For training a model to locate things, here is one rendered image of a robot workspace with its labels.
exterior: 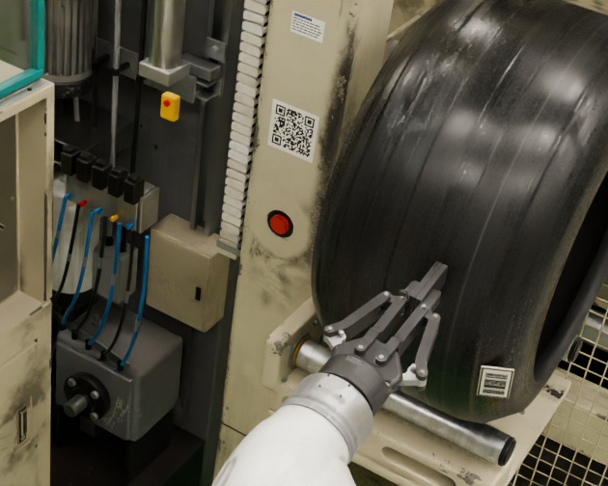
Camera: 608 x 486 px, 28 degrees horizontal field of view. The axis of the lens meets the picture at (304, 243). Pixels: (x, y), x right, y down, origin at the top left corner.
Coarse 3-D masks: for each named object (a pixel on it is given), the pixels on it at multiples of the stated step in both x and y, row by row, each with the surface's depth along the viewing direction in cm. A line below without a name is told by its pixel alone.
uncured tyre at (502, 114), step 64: (448, 0) 156; (512, 0) 154; (384, 64) 151; (448, 64) 145; (512, 64) 144; (576, 64) 143; (384, 128) 145; (448, 128) 142; (512, 128) 140; (576, 128) 140; (384, 192) 144; (448, 192) 141; (512, 192) 138; (576, 192) 140; (320, 256) 153; (384, 256) 145; (448, 256) 141; (512, 256) 139; (576, 256) 190; (320, 320) 160; (448, 320) 144; (512, 320) 143; (576, 320) 180; (448, 384) 151; (512, 384) 151
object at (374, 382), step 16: (336, 352) 130; (352, 352) 130; (368, 352) 130; (320, 368) 127; (336, 368) 125; (352, 368) 125; (368, 368) 125; (384, 368) 129; (400, 368) 129; (352, 384) 124; (368, 384) 125; (384, 384) 126; (368, 400) 124; (384, 400) 127
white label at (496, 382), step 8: (488, 368) 146; (496, 368) 146; (504, 368) 146; (480, 376) 148; (488, 376) 147; (496, 376) 147; (504, 376) 147; (512, 376) 147; (480, 384) 149; (488, 384) 148; (496, 384) 148; (504, 384) 148; (480, 392) 150; (488, 392) 150; (496, 392) 150; (504, 392) 149
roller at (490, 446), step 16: (304, 352) 178; (320, 352) 178; (304, 368) 179; (400, 400) 172; (416, 400) 172; (400, 416) 173; (416, 416) 171; (432, 416) 170; (448, 416) 170; (432, 432) 172; (448, 432) 170; (464, 432) 169; (480, 432) 168; (496, 432) 168; (464, 448) 170; (480, 448) 168; (496, 448) 167; (512, 448) 169; (496, 464) 169
